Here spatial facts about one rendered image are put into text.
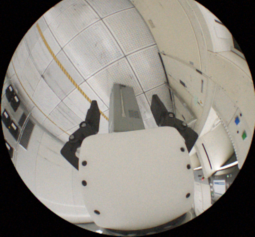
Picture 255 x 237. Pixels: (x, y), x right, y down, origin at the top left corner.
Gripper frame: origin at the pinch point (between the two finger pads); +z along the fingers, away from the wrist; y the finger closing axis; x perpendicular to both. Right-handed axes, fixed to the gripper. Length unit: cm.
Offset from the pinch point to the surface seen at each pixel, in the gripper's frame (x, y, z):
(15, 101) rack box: -9, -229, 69
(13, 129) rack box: -38, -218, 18
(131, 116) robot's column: -48, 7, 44
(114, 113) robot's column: -43, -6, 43
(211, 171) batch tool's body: -69, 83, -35
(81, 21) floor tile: 51, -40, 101
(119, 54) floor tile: -5, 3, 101
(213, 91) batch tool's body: -7, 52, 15
